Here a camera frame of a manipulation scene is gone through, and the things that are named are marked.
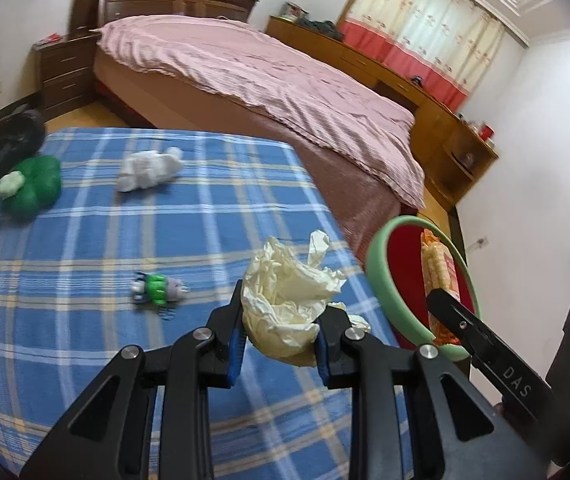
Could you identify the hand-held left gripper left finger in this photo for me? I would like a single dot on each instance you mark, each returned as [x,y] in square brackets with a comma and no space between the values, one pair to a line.
[236,352]

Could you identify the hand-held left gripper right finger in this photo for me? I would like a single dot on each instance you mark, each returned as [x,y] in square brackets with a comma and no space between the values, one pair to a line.
[322,360]

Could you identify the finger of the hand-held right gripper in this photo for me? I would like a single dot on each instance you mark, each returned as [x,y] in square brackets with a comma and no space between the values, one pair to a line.
[490,355]

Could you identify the cream plastic bag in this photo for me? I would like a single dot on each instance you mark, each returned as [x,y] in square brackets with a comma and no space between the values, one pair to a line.
[285,305]

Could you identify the red bin with green rim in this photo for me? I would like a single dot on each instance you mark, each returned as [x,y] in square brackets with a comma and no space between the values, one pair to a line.
[380,270]

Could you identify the small green white toy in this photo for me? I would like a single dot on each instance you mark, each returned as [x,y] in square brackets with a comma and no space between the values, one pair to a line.
[157,287]

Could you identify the blue plaid cloth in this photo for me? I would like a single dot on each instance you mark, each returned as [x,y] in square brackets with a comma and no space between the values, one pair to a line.
[90,240]

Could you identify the white crumpled sock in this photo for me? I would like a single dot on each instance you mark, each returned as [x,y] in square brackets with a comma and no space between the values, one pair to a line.
[145,170]

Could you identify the red cup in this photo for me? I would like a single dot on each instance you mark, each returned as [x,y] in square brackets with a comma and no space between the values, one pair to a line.
[485,132]

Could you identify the long wooden cabinet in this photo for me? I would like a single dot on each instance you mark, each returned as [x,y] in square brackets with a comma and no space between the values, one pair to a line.
[430,125]

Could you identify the pink bedspread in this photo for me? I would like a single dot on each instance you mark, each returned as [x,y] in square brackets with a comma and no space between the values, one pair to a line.
[265,85]

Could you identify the white flower-shaped piece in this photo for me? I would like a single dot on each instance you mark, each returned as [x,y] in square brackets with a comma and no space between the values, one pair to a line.
[9,184]

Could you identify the dark wooden nightstand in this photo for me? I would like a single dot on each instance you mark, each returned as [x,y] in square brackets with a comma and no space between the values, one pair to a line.
[65,80]

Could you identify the dark cloth on cabinet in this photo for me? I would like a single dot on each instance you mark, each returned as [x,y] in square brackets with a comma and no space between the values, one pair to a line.
[320,28]

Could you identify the cream and red curtain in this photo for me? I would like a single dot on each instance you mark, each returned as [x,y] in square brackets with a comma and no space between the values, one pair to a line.
[415,20]

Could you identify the row of books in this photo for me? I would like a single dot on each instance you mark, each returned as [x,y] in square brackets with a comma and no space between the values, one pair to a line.
[294,11]

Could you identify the red item on nightstand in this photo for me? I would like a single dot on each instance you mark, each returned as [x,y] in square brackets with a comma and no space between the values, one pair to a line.
[49,38]

